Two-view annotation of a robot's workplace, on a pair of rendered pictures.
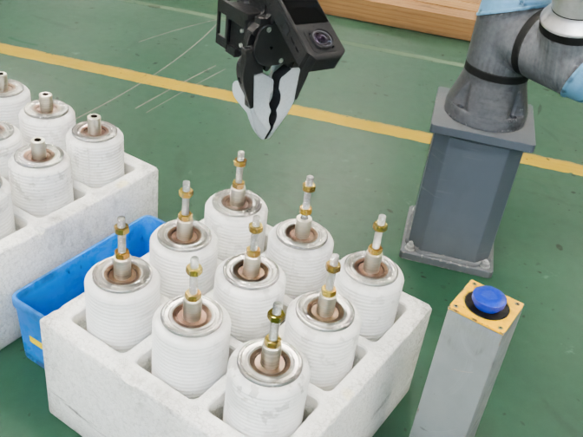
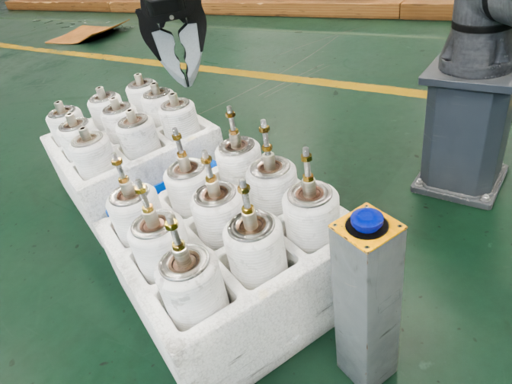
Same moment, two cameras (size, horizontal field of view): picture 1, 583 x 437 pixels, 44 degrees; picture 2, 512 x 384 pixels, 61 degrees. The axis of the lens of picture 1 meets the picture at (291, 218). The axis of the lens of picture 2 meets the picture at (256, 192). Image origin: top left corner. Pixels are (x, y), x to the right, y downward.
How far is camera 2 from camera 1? 0.47 m
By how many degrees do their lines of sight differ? 26
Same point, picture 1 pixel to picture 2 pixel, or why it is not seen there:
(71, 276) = not seen: hidden behind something
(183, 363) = (142, 258)
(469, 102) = (452, 55)
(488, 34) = not seen: outside the picture
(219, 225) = (219, 161)
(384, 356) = (310, 267)
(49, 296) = not seen: hidden behind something
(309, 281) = (273, 203)
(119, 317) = (122, 223)
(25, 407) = (110, 280)
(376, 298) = (305, 218)
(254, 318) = (213, 229)
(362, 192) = (398, 143)
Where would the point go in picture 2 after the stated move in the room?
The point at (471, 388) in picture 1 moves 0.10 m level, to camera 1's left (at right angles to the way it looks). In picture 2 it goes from (359, 302) to (289, 284)
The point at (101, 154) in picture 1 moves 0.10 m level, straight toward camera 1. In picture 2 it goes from (175, 119) to (163, 138)
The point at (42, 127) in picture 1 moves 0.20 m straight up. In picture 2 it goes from (149, 104) to (126, 28)
